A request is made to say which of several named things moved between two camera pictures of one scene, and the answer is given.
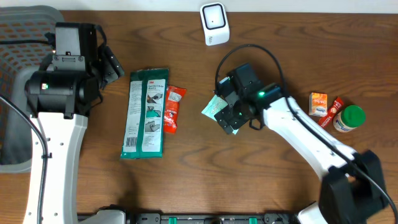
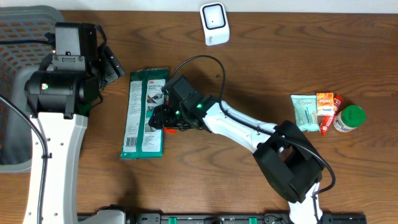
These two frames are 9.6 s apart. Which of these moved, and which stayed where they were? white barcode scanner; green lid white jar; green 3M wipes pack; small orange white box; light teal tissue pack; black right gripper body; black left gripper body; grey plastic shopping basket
Moved: small orange white box; light teal tissue pack; black right gripper body
Stayed: grey plastic shopping basket; green 3M wipes pack; green lid white jar; black left gripper body; white barcode scanner
